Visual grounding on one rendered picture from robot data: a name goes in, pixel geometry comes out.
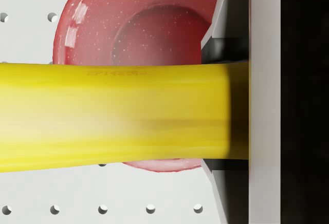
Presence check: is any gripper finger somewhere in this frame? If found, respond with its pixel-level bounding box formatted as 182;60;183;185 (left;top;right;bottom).
200;158;250;224
200;0;250;64

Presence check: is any banana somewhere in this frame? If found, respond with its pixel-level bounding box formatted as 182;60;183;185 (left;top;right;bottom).
0;62;251;174

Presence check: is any red plate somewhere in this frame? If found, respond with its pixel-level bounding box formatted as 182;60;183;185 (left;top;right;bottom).
52;0;223;173

